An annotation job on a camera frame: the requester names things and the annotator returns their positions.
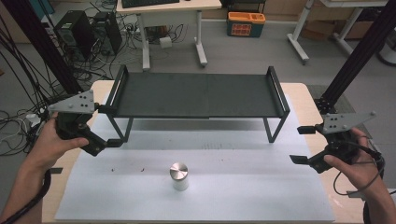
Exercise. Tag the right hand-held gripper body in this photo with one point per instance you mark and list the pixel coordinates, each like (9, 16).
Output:
(339, 123)

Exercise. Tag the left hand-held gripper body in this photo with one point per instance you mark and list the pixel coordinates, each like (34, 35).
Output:
(73, 104)

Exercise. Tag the white can with metal lid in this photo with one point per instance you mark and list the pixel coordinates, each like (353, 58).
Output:
(179, 177)

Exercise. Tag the black metal shelf rack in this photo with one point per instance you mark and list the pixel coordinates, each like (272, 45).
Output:
(199, 95)

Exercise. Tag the person's left hand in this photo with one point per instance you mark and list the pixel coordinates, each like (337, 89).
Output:
(46, 146)

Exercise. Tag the person's right hand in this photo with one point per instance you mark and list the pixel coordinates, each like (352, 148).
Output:
(364, 171)

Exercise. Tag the black tape strip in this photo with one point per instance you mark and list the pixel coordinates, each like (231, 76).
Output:
(56, 170)

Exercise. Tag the grey tape piece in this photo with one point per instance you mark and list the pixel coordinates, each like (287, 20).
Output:
(355, 194)

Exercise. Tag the black computer tower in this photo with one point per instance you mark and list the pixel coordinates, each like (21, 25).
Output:
(107, 32)
(74, 34)

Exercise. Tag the white power adapter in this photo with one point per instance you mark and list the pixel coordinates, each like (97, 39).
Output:
(165, 42)

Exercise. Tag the cardboard box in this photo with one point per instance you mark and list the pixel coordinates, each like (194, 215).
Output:
(358, 28)

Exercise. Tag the white table mat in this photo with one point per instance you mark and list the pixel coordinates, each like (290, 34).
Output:
(199, 199)

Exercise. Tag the white-legged wooden desk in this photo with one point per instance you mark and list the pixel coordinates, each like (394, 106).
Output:
(169, 14)

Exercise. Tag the black keyboard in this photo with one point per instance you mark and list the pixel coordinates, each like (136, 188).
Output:
(149, 2)

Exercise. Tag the orange and teal toolbox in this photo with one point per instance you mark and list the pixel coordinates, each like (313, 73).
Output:
(246, 25)

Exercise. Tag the black aluminium post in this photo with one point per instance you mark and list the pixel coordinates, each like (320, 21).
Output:
(40, 46)
(361, 56)

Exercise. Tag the white desk frame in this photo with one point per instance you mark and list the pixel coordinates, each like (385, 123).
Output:
(300, 37)

